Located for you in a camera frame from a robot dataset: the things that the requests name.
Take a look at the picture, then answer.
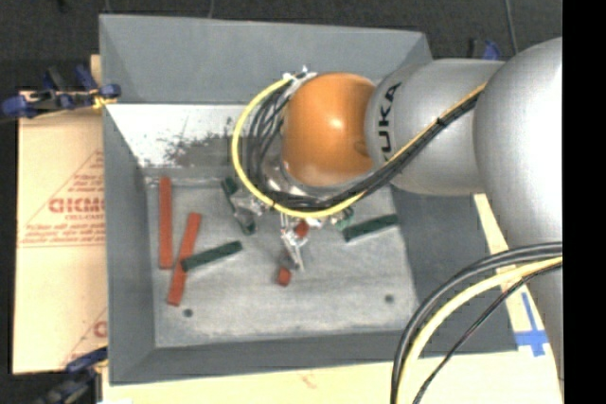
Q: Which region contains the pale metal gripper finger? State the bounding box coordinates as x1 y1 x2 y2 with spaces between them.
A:
231 195 263 234
280 228 310 272

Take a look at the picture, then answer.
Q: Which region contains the dark green flat block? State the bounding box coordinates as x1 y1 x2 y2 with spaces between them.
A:
220 176 258 237
341 213 400 243
180 240 244 272

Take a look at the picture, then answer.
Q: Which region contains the grey metal bin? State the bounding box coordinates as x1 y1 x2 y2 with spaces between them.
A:
98 13 518 384

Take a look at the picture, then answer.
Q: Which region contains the brown cardboard board red print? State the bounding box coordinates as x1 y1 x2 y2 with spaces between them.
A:
11 54 109 375

